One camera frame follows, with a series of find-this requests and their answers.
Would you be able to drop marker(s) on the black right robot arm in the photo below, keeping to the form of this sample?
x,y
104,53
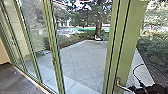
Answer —
x,y
162,89

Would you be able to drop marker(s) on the small white garden bench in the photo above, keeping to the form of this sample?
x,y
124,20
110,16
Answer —
x,y
97,38

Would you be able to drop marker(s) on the large garden tree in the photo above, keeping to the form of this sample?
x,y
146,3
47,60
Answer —
x,y
98,26

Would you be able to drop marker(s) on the green window wall frame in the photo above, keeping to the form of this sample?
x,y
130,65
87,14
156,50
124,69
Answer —
x,y
28,50

